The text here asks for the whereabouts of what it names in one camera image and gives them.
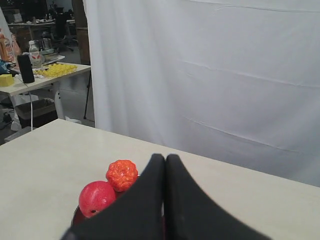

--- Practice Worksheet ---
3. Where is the clear plastic bottle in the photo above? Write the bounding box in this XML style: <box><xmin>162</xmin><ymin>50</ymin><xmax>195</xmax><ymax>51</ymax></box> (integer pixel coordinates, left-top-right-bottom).
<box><xmin>28</xmin><ymin>40</ymin><xmax>45</xmax><ymax>69</ymax></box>

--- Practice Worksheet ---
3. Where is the orange bumpy toy fruit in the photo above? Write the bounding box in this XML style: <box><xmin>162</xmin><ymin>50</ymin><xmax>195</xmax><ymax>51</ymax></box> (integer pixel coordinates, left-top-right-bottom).
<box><xmin>105</xmin><ymin>159</ymin><xmax>138</xmax><ymax>193</ymax></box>

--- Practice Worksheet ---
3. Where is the dark waste bin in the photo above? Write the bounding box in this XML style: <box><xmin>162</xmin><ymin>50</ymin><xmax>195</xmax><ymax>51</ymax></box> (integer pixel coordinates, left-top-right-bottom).
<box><xmin>15</xmin><ymin>98</ymin><xmax>58</xmax><ymax>129</ymax></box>

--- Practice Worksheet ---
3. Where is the black office chair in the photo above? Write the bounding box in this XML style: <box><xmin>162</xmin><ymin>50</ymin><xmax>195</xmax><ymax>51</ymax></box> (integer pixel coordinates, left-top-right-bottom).
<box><xmin>52</xmin><ymin>13</ymin><xmax>74</xmax><ymax>53</ymax></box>

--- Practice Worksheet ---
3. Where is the red apple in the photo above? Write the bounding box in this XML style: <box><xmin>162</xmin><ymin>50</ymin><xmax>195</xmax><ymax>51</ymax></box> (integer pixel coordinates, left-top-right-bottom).
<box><xmin>78</xmin><ymin>180</ymin><xmax>116</xmax><ymax>218</ymax></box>

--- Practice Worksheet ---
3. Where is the round steel plate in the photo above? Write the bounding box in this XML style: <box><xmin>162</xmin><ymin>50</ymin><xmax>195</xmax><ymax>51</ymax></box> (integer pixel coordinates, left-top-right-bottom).
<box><xmin>70</xmin><ymin>206</ymin><xmax>88</xmax><ymax>227</ymax></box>

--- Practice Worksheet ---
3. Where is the white backdrop curtain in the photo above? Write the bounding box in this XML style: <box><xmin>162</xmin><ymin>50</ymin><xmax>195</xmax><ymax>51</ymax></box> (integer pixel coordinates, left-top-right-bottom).
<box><xmin>83</xmin><ymin>0</ymin><xmax>320</xmax><ymax>186</ymax></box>

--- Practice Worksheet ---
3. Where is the white background table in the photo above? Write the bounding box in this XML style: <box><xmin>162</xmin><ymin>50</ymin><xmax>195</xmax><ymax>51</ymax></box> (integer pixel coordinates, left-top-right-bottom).
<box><xmin>0</xmin><ymin>61</ymin><xmax>92</xmax><ymax>124</ymax></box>

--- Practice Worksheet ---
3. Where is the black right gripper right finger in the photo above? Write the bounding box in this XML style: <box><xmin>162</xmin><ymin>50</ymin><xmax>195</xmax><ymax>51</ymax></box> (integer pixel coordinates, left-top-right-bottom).
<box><xmin>164</xmin><ymin>154</ymin><xmax>269</xmax><ymax>240</ymax></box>

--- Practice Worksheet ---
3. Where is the yellow sponge block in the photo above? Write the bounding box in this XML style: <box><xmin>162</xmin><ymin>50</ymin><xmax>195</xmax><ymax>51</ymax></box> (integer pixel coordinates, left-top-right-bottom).
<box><xmin>0</xmin><ymin>74</ymin><xmax>15</xmax><ymax>87</ymax></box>

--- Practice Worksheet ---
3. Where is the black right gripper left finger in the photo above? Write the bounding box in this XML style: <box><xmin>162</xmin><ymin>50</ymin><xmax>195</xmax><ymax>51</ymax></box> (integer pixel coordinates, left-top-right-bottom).
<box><xmin>62</xmin><ymin>154</ymin><xmax>165</xmax><ymax>240</ymax></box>

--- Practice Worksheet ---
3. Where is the orange snack bag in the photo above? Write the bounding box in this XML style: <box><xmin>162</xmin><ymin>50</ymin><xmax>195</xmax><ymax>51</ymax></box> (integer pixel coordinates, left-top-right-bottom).
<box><xmin>0</xmin><ymin>29</ymin><xmax>22</xmax><ymax>64</ymax></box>

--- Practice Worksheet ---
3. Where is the black cylinder speaker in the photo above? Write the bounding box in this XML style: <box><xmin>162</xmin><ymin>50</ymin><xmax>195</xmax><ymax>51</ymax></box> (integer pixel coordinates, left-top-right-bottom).
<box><xmin>17</xmin><ymin>54</ymin><xmax>35</xmax><ymax>84</ymax></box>

